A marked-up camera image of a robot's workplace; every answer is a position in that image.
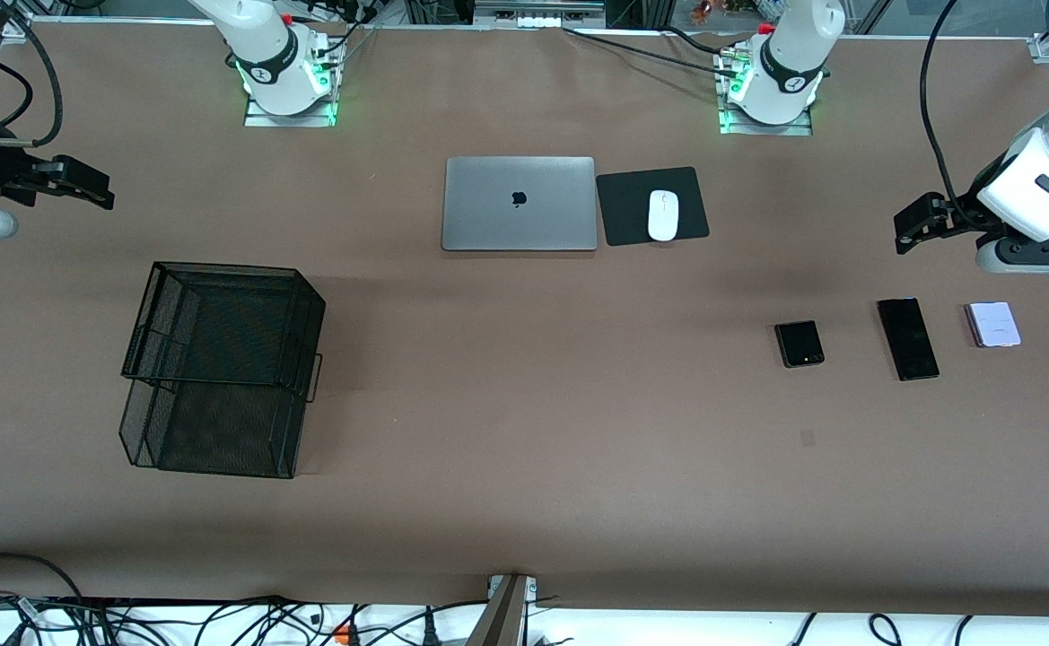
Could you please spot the black mouse pad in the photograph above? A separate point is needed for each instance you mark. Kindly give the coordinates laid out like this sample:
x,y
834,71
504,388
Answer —
x,y
627,211

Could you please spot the long black smartphone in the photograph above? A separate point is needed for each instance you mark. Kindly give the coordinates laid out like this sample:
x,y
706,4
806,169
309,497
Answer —
x,y
908,339

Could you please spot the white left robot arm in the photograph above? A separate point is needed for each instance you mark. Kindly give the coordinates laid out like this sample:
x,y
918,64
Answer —
x,y
793,54

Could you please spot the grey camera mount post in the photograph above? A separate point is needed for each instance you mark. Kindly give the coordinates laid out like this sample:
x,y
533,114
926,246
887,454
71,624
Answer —
x,y
502,619

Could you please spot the silver closed laptop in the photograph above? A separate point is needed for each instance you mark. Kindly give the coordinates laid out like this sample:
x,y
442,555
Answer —
x,y
520,220

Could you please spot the black mesh desk organizer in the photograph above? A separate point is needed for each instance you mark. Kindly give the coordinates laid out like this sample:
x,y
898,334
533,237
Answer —
x,y
219,431

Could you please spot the white computer mouse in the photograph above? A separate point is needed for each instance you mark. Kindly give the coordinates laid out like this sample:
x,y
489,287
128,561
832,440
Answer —
x,y
663,215

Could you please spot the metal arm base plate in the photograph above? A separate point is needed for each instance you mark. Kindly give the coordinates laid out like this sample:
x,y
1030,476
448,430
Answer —
x,y
757,130
259,119

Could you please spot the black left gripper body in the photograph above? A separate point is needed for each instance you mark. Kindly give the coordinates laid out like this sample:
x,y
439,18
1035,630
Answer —
x,y
961,213

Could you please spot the aluminium table corner bracket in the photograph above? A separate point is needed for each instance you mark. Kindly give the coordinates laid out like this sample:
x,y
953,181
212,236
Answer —
x,y
17,31
1043,47

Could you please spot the lavender flip phone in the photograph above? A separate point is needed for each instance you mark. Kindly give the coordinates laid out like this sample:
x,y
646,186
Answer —
x,y
995,325

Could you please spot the black flip phone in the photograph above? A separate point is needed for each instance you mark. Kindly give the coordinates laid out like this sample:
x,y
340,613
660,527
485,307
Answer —
x,y
799,344

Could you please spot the white power strip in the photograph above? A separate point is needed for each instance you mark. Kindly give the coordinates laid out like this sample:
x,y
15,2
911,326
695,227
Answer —
x,y
537,20

